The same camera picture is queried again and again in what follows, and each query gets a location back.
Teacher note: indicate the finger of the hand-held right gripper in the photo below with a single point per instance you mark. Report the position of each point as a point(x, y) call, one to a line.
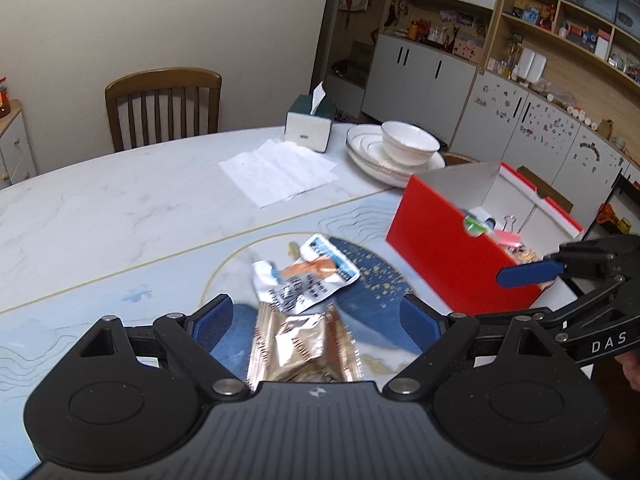
point(530, 272)
point(590, 302)

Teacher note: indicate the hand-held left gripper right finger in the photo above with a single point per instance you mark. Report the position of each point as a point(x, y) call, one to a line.
point(422, 322)

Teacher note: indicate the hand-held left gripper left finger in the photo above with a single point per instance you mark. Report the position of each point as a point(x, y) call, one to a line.
point(215, 322)

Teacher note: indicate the red cardboard box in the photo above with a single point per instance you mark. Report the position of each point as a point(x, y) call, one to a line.
point(435, 240)

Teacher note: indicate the gold foil bag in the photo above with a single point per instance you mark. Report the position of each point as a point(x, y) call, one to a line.
point(300, 350)

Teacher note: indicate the white marble desktop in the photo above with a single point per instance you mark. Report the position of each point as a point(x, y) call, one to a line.
point(125, 200)

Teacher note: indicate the person's right hand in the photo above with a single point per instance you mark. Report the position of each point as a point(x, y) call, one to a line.
point(632, 372)

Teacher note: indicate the blue printed table mat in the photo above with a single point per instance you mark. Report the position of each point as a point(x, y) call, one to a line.
point(165, 280)

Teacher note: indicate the brown cardboard box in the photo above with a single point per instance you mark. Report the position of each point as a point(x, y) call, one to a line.
point(545, 187)

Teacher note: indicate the torn white snack wrapper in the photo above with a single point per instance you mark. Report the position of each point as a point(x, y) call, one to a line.
point(305, 280)

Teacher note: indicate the unfolded white paper napkin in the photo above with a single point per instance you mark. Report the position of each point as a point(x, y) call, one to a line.
point(275, 172)

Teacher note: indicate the white bowl gold rim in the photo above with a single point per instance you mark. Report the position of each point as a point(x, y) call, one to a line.
point(410, 142)

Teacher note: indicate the white tall container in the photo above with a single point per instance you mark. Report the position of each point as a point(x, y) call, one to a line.
point(539, 67)
point(525, 64)

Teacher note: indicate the green white tissue box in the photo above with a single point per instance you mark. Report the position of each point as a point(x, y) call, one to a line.
point(307, 127)

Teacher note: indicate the brown wooden chair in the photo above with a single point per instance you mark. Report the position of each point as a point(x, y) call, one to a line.
point(160, 85)

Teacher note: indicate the white wooden sideboard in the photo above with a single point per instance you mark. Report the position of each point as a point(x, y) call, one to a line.
point(15, 150)

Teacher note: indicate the orange red pot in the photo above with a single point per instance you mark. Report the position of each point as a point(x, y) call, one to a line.
point(419, 30)

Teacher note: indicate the red lid jar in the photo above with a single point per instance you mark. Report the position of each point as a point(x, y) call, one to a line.
point(4, 97)

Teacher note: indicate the white wooden wall cupboard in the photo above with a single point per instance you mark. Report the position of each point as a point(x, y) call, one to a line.
point(425, 80)

